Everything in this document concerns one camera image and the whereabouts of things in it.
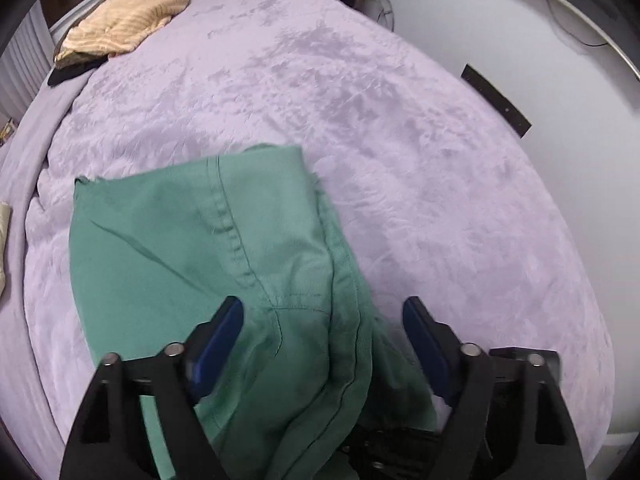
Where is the lilac striped curtain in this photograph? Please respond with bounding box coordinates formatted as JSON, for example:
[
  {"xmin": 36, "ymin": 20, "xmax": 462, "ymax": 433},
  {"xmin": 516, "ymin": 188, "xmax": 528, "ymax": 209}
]
[{"xmin": 0, "ymin": 0, "xmax": 54, "ymax": 125}]

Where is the black cable on wall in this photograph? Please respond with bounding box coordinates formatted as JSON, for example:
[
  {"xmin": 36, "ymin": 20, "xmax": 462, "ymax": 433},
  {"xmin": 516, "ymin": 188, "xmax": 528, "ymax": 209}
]
[{"xmin": 541, "ymin": 0, "xmax": 609, "ymax": 49}]

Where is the lilac plush blanket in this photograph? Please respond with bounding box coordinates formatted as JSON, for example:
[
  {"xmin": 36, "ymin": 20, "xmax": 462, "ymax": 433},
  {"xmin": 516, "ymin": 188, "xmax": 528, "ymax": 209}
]
[{"xmin": 1, "ymin": 0, "xmax": 614, "ymax": 479}]

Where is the tan striped knit garment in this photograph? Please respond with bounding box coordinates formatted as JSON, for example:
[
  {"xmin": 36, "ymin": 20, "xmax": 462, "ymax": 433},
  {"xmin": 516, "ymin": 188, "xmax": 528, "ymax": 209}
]
[{"xmin": 53, "ymin": 0, "xmax": 191, "ymax": 70}]

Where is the cream puffer jacket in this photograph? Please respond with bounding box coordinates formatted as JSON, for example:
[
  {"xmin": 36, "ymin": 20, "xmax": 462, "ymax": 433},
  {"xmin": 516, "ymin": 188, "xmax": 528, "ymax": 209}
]
[{"xmin": 0, "ymin": 203, "xmax": 12, "ymax": 295}]

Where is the green button-up shirt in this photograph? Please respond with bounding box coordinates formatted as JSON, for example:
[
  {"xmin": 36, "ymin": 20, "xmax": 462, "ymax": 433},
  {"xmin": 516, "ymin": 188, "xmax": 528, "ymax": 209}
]
[{"xmin": 70, "ymin": 145, "xmax": 436, "ymax": 479}]

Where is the black garment under knit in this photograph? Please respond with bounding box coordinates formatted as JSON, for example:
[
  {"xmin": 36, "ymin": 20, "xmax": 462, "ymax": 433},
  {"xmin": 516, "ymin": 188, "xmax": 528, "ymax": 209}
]
[{"xmin": 47, "ymin": 55, "xmax": 108, "ymax": 87}]

